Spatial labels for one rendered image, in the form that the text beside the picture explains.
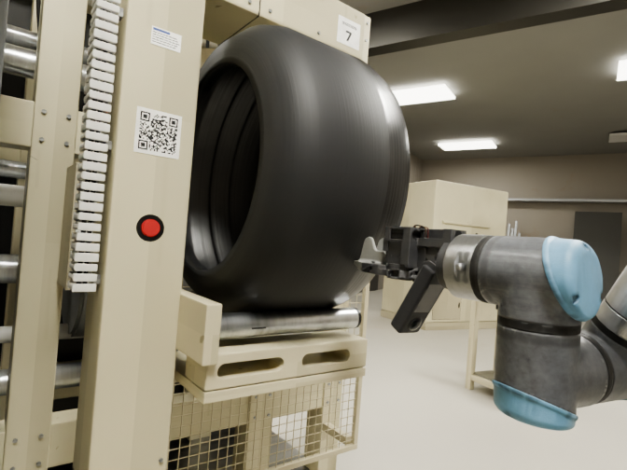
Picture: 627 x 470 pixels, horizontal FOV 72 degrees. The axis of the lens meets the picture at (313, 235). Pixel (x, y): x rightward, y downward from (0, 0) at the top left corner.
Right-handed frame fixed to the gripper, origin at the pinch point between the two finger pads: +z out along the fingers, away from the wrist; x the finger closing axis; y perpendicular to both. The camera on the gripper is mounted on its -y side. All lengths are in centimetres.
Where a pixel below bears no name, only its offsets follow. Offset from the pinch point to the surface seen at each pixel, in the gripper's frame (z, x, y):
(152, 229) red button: 17.5, 31.6, 3.7
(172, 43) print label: 18, 31, 36
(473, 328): 133, -252, -54
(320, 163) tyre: -3.0, 13.0, 16.1
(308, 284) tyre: 5.0, 7.5, -3.9
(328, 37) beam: 44, -22, 64
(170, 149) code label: 17.9, 29.6, 17.7
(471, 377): 132, -252, -92
